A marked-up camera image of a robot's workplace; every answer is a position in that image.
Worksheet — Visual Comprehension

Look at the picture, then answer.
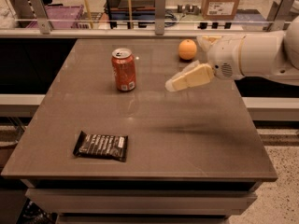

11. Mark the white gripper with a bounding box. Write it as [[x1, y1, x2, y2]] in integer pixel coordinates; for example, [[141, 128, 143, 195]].
[[165, 35, 244, 92]]

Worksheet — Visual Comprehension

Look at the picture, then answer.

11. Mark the red coke can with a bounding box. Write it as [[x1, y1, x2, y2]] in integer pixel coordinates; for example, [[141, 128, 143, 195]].
[[111, 48, 136, 91]]

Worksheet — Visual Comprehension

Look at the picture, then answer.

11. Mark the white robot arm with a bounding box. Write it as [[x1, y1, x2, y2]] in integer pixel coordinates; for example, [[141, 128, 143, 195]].
[[165, 18, 299, 91]]

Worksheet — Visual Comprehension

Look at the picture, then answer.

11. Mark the orange fruit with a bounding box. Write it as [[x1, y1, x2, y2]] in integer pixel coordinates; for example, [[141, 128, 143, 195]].
[[178, 39, 197, 61]]

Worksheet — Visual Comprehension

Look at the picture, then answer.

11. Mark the cardboard box with label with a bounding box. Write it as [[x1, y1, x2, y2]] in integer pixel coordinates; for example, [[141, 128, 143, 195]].
[[201, 0, 240, 20]]

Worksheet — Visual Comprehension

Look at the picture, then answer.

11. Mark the black snack bar wrapper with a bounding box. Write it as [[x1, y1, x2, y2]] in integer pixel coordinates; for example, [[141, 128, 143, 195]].
[[73, 132, 128, 162]]

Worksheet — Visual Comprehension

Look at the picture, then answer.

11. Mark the glass railing panel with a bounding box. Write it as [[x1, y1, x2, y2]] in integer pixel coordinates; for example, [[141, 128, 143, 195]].
[[0, 0, 298, 36]]

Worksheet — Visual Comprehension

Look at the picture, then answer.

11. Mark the purple plastic crate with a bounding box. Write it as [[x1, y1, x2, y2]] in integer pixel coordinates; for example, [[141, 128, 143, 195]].
[[26, 4, 86, 30]]

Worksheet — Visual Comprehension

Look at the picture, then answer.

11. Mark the metal railing post middle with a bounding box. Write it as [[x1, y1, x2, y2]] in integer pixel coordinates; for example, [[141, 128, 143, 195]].
[[155, 0, 165, 35]]

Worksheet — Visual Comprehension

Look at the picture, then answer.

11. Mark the metal railing post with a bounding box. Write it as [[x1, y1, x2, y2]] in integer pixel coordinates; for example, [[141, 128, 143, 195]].
[[267, 0, 295, 32], [30, 0, 52, 35], [155, 0, 165, 35]]

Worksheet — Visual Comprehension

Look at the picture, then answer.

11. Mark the metal railing post right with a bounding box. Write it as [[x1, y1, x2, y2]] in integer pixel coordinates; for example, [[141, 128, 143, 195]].
[[267, 0, 295, 32]]

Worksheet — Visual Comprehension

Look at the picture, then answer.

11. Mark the metal railing post left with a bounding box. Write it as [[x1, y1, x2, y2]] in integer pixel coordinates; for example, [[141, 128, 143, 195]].
[[30, 0, 52, 35]]

